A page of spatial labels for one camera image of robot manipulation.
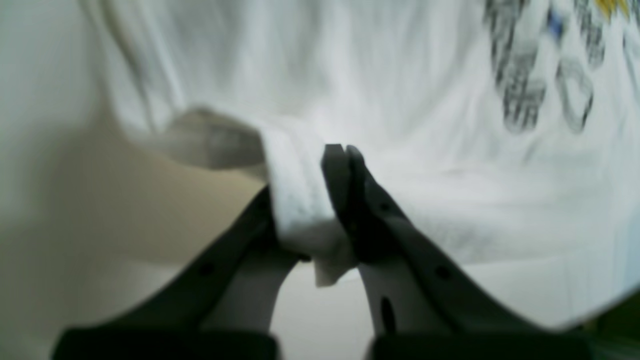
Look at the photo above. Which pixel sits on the white printed T-shirt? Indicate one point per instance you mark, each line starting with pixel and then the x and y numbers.
pixel 507 130

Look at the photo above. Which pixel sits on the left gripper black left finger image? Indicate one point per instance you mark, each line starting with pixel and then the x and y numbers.
pixel 220 307

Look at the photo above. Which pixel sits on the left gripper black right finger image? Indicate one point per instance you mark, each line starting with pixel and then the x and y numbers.
pixel 423 306

